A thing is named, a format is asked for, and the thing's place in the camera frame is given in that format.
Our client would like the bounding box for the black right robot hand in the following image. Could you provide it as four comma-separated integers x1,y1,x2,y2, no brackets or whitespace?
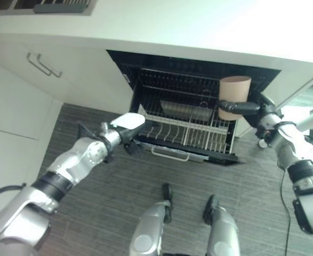
218,92,276,116

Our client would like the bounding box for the beige plastic cup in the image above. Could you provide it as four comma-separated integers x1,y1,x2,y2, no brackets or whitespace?
218,75,252,121

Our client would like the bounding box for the black built-in dishwasher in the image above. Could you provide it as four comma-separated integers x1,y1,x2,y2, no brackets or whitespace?
106,50,282,167

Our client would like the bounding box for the metal tray in dishwasher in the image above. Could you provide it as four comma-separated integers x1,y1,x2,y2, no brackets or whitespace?
159,99,214,119

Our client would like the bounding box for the white pole stand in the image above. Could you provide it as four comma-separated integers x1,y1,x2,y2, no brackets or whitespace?
296,100,313,132

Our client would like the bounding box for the silver right robot leg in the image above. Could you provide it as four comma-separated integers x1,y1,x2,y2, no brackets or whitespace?
203,194,240,256

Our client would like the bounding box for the silver robot leg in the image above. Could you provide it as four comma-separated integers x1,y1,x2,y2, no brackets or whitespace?
203,194,240,256
129,183,173,256

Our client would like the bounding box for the silver left robot leg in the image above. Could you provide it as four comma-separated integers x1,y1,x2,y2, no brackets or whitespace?
129,183,173,256

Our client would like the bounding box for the white cabinet door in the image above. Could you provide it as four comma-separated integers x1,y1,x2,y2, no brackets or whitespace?
0,57,63,141

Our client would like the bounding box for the white wire dish rack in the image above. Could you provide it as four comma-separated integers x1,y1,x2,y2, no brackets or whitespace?
137,101,238,155

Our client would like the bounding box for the silver dishwasher drawer handle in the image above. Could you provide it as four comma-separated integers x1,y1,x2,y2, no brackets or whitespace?
150,146,190,162

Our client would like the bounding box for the black cable on floor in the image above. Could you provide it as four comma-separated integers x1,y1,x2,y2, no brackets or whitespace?
277,159,293,256

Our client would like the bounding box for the silver cabinet handle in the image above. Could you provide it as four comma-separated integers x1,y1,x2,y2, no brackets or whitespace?
36,53,63,78
26,52,52,77

